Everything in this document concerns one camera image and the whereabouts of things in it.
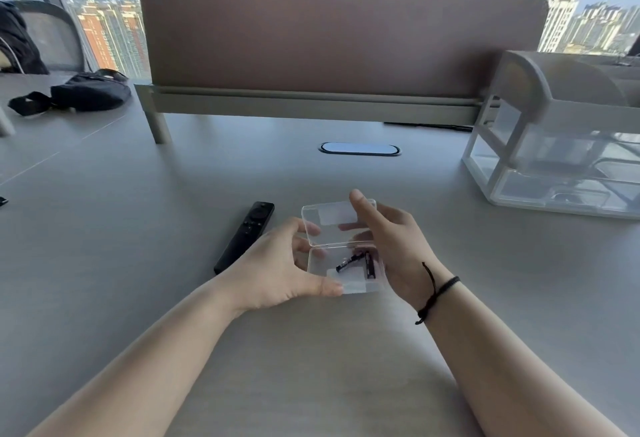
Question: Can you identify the person's left hand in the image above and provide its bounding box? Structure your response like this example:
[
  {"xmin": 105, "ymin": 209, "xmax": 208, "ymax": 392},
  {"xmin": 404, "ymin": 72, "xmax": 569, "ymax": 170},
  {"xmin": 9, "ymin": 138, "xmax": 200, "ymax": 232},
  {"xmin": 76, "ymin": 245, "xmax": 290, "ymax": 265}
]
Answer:
[{"xmin": 218, "ymin": 217, "xmax": 345, "ymax": 315}]

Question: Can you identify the person's right hand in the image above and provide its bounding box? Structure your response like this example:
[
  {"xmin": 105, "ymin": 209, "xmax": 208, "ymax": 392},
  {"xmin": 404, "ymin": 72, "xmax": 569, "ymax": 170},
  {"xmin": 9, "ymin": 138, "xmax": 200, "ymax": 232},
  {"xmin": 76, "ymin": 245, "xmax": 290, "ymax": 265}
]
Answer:
[{"xmin": 338, "ymin": 189, "xmax": 454, "ymax": 313}]

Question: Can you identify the clear plastic hinged box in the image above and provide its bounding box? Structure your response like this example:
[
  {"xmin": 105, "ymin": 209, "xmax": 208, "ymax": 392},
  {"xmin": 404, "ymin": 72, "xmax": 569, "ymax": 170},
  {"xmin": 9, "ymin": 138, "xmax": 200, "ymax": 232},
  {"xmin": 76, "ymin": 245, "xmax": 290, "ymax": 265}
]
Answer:
[{"xmin": 301, "ymin": 198, "xmax": 387, "ymax": 296}]

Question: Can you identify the person's right forearm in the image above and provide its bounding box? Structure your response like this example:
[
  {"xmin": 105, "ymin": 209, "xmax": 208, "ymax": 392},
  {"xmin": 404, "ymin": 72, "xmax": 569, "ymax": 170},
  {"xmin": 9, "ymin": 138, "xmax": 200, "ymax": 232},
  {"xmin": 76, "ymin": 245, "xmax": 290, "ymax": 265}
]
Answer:
[{"xmin": 417, "ymin": 277, "xmax": 628, "ymax": 437}]

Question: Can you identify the person's left forearm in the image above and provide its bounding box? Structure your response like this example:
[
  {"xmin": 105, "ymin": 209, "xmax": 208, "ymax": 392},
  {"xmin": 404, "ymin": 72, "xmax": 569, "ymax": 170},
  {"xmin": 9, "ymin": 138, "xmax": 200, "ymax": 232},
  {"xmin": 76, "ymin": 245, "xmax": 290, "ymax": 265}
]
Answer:
[{"xmin": 27, "ymin": 279, "xmax": 241, "ymax": 437}]

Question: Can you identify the black remote control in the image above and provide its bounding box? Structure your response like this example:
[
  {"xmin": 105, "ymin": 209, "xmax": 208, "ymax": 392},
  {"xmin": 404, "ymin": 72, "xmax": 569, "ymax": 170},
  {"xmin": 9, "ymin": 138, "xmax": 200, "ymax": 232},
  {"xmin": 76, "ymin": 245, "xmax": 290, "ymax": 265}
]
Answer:
[{"xmin": 214, "ymin": 201, "xmax": 276, "ymax": 275}]

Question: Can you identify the brown desk divider panel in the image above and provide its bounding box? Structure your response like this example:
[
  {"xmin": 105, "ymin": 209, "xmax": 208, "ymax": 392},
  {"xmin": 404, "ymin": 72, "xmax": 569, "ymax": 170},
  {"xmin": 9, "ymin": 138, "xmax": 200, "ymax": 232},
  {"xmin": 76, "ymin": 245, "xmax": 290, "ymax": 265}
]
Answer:
[{"xmin": 134, "ymin": 0, "xmax": 550, "ymax": 145}]

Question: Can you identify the clear plastic desk organizer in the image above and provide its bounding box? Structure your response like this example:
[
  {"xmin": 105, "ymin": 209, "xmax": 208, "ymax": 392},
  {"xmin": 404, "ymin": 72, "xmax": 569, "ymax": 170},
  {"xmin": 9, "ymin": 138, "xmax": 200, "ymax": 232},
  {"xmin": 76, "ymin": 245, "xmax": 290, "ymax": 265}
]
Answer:
[{"xmin": 461, "ymin": 50, "xmax": 640, "ymax": 220}]

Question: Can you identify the black pouch bag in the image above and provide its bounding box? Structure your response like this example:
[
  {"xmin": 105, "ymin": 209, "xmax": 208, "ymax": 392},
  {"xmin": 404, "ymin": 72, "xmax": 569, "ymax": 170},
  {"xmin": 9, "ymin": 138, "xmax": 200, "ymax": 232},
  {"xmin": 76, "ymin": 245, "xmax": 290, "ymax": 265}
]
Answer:
[{"xmin": 7, "ymin": 69, "xmax": 133, "ymax": 116}]

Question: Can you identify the grey mesh office chair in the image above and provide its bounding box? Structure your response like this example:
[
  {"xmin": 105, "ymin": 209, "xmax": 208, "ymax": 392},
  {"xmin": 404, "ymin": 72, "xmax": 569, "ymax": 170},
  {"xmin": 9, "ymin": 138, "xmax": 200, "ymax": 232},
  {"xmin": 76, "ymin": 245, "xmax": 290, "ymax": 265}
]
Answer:
[{"xmin": 0, "ymin": 0, "xmax": 93, "ymax": 73}]

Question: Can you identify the black jacket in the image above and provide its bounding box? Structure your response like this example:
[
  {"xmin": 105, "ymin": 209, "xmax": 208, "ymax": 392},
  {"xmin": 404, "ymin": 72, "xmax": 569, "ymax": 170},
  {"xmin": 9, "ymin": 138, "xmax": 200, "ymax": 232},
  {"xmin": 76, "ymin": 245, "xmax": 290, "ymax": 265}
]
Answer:
[{"xmin": 0, "ymin": 1, "xmax": 50, "ymax": 75}]

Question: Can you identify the black cord bracelet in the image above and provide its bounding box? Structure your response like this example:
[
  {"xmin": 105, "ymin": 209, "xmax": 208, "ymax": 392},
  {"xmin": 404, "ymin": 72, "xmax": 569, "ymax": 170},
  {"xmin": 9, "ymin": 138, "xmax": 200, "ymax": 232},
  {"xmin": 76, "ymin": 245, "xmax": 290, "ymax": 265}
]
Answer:
[{"xmin": 414, "ymin": 262, "xmax": 460, "ymax": 326}]

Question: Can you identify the oval desk cable grommet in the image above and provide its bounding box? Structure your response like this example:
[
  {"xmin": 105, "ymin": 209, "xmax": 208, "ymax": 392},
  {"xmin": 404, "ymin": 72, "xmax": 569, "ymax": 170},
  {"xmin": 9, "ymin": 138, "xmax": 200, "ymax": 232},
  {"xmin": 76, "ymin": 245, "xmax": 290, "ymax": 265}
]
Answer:
[{"xmin": 318, "ymin": 141, "xmax": 403, "ymax": 157}]

